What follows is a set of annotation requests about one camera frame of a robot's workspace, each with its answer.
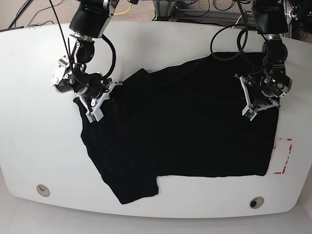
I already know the black floor cable left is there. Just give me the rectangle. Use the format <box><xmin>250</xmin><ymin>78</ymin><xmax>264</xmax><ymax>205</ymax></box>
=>
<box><xmin>8</xmin><ymin>0</ymin><xmax>59</xmax><ymax>29</ymax></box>

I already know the left table cable grommet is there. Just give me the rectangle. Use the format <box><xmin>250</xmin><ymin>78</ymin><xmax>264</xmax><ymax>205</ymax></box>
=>
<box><xmin>36</xmin><ymin>184</ymin><xmax>50</xmax><ymax>197</ymax></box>

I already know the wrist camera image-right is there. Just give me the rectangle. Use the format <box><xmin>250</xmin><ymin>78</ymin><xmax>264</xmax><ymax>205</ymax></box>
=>
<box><xmin>242</xmin><ymin>108</ymin><xmax>257</xmax><ymax>121</ymax></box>

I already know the aluminium frame stand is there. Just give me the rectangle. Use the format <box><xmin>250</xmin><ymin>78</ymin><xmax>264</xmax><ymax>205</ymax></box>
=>
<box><xmin>152</xmin><ymin>0</ymin><xmax>295</xmax><ymax>38</ymax></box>

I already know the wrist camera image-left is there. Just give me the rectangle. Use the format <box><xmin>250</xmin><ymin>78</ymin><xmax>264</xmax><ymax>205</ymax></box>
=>
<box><xmin>86</xmin><ymin>111</ymin><xmax>103</xmax><ymax>123</ymax></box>

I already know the black t-shirt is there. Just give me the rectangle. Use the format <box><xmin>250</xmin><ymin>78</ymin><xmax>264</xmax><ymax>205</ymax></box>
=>
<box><xmin>74</xmin><ymin>53</ymin><xmax>279</xmax><ymax>204</ymax></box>

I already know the right table cable grommet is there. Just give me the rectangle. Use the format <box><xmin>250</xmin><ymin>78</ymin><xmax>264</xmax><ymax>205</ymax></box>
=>
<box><xmin>249</xmin><ymin>196</ymin><xmax>264</xmax><ymax>209</ymax></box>

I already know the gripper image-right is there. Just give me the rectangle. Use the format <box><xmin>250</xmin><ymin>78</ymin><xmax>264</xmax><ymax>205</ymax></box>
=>
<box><xmin>235</xmin><ymin>74</ymin><xmax>280</xmax><ymax>114</ymax></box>

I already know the table cable grommet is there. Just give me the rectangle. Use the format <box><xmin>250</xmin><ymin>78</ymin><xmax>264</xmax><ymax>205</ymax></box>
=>
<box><xmin>36</xmin><ymin>184</ymin><xmax>50</xmax><ymax>197</ymax></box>
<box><xmin>249</xmin><ymin>196</ymin><xmax>264</xmax><ymax>209</ymax></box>

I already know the red tape rectangle marking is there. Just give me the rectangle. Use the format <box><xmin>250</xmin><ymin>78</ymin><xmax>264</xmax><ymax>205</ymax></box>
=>
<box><xmin>270</xmin><ymin>138</ymin><xmax>293</xmax><ymax>175</ymax></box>

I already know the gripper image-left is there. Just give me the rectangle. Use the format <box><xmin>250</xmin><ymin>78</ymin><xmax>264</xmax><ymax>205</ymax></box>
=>
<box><xmin>77</xmin><ymin>73</ymin><xmax>122</xmax><ymax>113</ymax></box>

